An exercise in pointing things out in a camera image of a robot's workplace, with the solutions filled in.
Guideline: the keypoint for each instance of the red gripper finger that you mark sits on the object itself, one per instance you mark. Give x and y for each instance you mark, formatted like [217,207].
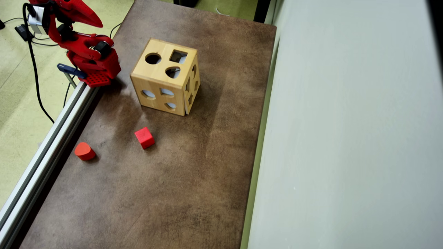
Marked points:
[84,12]
[74,18]

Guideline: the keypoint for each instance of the red wooden cube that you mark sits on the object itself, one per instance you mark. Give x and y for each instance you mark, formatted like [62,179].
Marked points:
[144,137]

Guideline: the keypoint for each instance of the red robot arm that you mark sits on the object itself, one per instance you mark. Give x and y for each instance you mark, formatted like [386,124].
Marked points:
[104,64]

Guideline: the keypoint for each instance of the wooden shape sorter box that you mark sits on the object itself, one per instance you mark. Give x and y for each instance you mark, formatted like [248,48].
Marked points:
[162,79]

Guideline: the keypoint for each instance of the silver wrist webcam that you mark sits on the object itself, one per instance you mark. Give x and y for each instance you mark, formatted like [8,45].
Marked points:
[36,20]

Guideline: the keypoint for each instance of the black power adapter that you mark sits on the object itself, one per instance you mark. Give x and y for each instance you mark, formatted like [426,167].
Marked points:
[23,32]

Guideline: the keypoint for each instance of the blue clamp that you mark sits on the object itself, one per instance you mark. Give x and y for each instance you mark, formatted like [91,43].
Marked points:
[71,70]

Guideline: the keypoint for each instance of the black object on floor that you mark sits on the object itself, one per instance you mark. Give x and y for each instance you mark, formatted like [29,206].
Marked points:
[187,2]

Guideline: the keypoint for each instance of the orange rounded wooden block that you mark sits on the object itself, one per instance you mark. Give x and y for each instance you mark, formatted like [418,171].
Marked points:
[84,151]

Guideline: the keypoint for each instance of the brown table mat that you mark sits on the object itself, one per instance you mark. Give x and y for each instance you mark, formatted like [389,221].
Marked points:
[173,180]

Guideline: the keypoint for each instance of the aluminium profile rail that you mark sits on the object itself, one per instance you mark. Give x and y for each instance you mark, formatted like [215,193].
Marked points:
[45,148]

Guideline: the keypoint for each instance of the dark furniture post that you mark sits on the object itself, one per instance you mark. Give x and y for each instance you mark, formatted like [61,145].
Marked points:
[261,10]

